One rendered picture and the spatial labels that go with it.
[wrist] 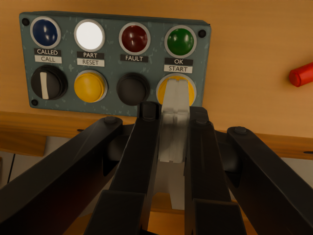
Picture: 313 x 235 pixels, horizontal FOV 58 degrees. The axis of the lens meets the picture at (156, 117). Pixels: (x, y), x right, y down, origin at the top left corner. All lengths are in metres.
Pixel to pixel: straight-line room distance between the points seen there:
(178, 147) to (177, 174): 1.00
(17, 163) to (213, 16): 1.12
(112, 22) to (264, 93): 0.15
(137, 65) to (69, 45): 0.06
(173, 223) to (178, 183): 0.80
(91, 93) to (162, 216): 0.18
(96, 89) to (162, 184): 0.94
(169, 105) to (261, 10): 0.18
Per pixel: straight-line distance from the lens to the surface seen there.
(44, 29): 0.24
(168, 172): 1.15
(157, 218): 0.35
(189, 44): 0.22
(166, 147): 0.15
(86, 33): 0.23
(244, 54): 0.28
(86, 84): 0.23
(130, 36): 0.22
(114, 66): 0.23
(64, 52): 0.24
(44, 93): 0.24
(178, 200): 1.15
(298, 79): 0.27
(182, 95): 0.17
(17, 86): 0.30
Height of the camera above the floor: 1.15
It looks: 77 degrees down
